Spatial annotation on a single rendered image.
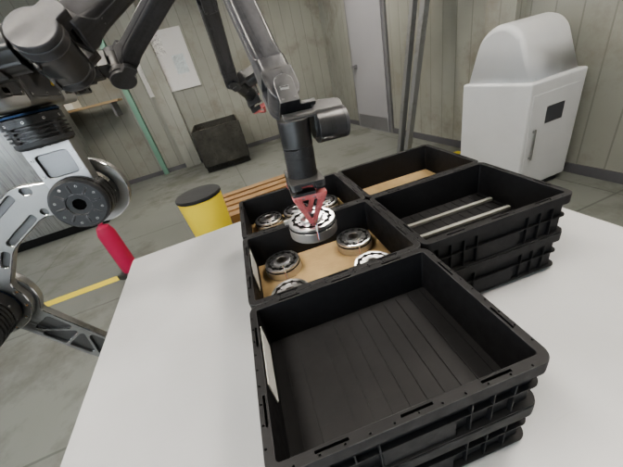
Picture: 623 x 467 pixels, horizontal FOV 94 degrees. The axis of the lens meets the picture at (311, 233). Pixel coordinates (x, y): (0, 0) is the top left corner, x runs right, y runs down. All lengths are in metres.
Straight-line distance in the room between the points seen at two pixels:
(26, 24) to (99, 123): 6.04
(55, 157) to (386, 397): 0.97
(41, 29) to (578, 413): 1.10
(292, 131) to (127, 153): 6.27
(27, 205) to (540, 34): 2.94
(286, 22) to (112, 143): 4.00
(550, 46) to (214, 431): 2.89
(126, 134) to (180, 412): 6.11
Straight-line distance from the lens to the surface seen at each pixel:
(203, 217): 2.48
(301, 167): 0.55
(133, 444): 0.89
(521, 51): 2.74
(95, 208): 1.00
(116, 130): 6.69
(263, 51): 0.62
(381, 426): 0.44
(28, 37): 0.69
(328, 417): 0.56
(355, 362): 0.61
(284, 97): 0.55
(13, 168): 5.04
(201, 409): 0.83
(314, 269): 0.82
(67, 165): 1.03
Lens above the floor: 1.33
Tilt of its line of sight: 31 degrees down
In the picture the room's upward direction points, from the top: 15 degrees counter-clockwise
